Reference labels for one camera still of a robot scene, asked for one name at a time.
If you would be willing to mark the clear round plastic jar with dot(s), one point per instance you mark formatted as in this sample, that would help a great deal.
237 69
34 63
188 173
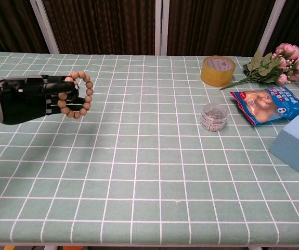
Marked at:
213 118

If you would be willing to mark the brown ribbed partition panel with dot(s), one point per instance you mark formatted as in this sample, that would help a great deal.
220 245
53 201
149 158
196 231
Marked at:
297 20
99 26
211 26
8 23

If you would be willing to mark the yellow packing tape roll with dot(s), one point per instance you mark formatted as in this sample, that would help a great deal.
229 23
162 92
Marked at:
216 76

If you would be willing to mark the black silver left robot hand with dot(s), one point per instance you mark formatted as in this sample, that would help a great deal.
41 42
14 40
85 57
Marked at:
21 101

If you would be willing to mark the blue snack bag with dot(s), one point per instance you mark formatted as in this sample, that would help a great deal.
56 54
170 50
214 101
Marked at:
266 104

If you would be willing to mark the green white checked tablecloth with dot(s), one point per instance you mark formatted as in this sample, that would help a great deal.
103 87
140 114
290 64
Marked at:
138 169

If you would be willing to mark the blue foam block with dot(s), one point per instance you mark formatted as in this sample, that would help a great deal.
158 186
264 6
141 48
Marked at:
292 148

